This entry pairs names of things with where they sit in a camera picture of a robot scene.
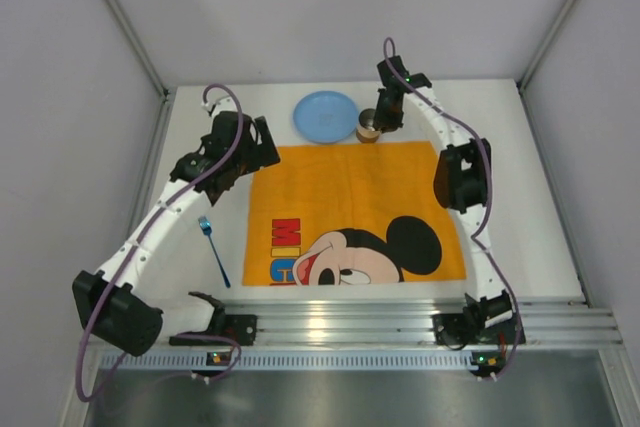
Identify orange cartoon mouse cloth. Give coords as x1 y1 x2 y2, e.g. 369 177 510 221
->
243 141 467 287

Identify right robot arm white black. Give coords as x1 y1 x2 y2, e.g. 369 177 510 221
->
374 54 523 350

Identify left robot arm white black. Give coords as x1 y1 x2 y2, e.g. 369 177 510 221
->
72 111 280 357

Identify small metal cup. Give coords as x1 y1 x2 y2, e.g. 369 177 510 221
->
356 108 381 144

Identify blue plastic plate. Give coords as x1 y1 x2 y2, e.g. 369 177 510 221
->
292 90 359 144

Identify blue metal fork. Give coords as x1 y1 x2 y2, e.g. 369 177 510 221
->
198 216 231 289

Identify left aluminium frame post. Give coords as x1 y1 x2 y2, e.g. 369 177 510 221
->
74 0 171 98

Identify aluminium frame post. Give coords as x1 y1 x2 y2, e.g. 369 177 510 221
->
517 0 614 91
74 0 171 98

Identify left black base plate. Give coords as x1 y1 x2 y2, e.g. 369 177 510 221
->
169 314 257 347

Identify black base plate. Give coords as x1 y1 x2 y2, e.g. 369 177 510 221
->
169 314 257 347
433 311 526 350

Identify slotted grey cable duct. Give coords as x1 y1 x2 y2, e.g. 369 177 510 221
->
120 349 502 371

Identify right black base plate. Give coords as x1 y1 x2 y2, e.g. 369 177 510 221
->
433 311 526 350

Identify right aluminium frame post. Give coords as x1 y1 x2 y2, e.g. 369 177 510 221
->
517 0 614 91

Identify aluminium mounting rail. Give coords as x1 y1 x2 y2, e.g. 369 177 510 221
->
226 300 623 350

